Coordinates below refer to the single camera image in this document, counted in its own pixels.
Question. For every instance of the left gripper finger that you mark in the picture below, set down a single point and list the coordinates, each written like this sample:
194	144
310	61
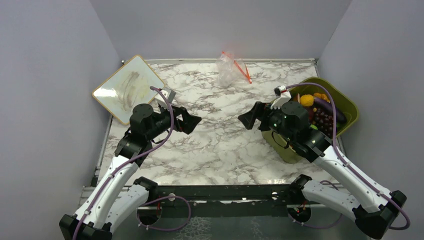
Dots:
186	123
165	109

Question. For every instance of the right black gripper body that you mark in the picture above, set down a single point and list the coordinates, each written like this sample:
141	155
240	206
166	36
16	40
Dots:
274	116

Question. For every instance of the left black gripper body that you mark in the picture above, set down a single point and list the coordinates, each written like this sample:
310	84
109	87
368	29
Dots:
163	123

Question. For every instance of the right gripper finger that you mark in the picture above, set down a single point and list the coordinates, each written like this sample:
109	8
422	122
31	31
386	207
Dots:
255	113
264	126

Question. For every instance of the clear zip top bag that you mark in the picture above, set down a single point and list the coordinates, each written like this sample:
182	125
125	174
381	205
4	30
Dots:
231	69

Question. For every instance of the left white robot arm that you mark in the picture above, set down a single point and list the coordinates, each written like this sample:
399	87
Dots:
104	210

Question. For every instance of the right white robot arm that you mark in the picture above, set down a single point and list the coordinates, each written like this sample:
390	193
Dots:
371	206

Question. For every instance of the yellow orange fruit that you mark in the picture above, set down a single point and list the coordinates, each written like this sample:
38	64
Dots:
307	100

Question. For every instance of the gold framed mirror tray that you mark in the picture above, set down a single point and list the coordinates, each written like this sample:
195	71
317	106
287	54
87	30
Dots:
128	87

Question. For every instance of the dark red grape bunch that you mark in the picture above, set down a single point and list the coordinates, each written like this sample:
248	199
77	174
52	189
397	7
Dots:
323	122

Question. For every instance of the orange pumpkin piece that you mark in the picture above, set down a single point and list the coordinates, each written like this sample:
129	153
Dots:
321	96

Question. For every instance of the purple eggplant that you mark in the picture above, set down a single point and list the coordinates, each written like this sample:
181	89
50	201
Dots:
328	107

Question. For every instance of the olive green plastic bin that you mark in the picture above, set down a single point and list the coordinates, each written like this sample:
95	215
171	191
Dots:
342	103

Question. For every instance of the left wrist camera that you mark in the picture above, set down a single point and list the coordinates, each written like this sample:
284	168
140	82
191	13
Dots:
168	93

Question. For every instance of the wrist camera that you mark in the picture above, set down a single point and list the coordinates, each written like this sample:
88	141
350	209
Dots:
282	96
168	93

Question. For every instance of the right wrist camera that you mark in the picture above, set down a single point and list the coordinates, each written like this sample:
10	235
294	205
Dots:
282	96

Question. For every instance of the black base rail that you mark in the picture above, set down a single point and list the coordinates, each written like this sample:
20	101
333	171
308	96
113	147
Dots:
219	201

